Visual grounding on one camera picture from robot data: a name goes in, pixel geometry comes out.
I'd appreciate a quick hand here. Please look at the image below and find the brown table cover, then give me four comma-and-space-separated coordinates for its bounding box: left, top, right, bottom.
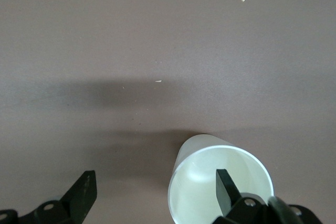
0, 0, 336, 224

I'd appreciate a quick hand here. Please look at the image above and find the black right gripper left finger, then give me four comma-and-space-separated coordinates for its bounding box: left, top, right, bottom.
0, 170, 98, 224

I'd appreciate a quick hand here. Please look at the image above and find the white IKEA cup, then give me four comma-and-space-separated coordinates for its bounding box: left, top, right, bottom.
167, 133, 274, 224

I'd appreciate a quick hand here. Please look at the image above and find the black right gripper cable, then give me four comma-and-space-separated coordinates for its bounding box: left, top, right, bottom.
267, 195, 304, 224

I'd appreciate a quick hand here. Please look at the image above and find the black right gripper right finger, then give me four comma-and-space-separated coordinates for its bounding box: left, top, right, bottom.
215, 168, 322, 224

